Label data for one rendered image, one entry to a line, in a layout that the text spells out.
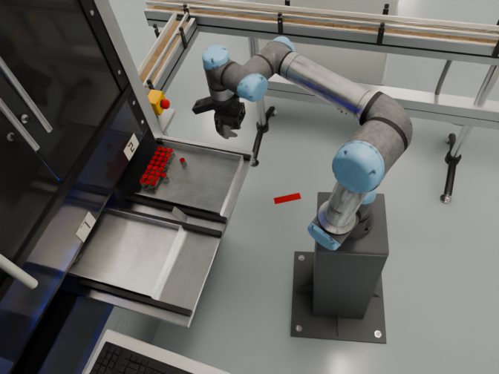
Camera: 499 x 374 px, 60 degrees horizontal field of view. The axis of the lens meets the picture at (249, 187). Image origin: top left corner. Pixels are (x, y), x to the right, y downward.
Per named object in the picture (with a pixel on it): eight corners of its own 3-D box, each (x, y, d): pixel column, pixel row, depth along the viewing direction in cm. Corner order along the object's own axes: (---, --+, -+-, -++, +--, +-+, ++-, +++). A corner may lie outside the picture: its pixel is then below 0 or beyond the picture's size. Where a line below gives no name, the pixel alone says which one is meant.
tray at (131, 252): (64, 274, 147) (59, 269, 144) (100, 210, 160) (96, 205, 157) (153, 299, 138) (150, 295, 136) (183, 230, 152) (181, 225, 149)
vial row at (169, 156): (153, 191, 162) (149, 185, 158) (171, 154, 171) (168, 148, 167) (158, 193, 161) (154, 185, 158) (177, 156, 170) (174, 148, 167)
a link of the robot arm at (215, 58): (216, 66, 113) (194, 54, 116) (222, 96, 122) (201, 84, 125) (236, 50, 115) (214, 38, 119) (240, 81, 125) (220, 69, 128)
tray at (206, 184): (137, 198, 161) (134, 193, 158) (165, 145, 174) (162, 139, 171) (221, 217, 153) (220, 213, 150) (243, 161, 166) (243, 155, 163)
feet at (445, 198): (437, 202, 246) (444, 188, 235) (442, 136, 271) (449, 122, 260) (452, 205, 244) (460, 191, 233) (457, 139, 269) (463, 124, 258)
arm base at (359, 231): (371, 203, 160) (375, 188, 152) (374, 240, 152) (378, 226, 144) (330, 202, 162) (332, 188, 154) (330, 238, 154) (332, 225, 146)
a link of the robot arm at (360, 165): (356, 227, 145) (415, 136, 97) (330, 259, 140) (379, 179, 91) (327, 205, 149) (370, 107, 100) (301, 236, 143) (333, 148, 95)
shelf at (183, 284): (59, 289, 146) (56, 287, 144) (145, 135, 181) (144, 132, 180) (188, 328, 134) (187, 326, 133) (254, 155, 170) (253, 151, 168)
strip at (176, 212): (174, 221, 154) (171, 213, 149) (177, 214, 155) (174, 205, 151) (212, 229, 151) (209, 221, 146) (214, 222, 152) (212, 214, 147)
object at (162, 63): (145, 135, 184) (134, 109, 171) (113, 129, 188) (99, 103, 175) (201, 33, 218) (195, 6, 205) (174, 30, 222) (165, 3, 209)
